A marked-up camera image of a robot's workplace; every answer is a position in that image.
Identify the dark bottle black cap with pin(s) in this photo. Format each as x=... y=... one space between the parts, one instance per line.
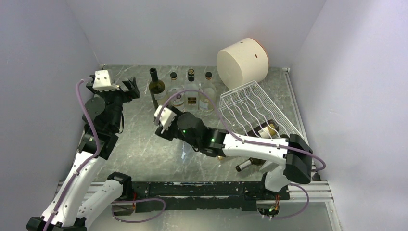
x=192 y=97

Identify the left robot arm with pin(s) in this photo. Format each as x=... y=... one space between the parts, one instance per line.
x=104 y=119

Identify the white wire wine rack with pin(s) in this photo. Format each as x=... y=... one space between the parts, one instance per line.
x=248 y=106

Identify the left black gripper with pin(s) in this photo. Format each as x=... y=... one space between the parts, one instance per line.
x=127 y=96

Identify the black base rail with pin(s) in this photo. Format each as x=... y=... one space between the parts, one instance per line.
x=243 y=195

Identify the clear flask bottle black cap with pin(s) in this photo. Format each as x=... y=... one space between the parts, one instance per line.
x=209 y=89

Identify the green wine bottle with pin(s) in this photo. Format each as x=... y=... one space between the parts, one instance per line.
x=157 y=89

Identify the cream cylindrical container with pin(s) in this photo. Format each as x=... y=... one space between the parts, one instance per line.
x=242 y=62

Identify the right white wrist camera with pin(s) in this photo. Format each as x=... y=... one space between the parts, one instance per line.
x=163 y=118

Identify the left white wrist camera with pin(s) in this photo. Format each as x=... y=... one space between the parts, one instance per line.
x=103 y=81

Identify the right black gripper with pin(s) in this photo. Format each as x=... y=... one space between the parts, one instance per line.
x=167 y=134

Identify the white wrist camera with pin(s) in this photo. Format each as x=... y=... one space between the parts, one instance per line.
x=163 y=118
x=103 y=81

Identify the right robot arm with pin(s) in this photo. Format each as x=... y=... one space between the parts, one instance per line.
x=292 y=154

